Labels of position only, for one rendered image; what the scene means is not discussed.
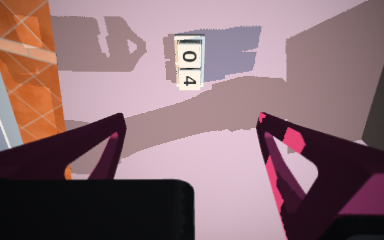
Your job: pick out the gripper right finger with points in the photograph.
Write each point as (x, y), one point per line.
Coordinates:
(350, 179)

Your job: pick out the cream number cube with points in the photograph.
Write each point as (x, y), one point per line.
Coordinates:
(189, 53)
(189, 78)

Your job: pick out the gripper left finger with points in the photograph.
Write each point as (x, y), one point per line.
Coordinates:
(47, 158)

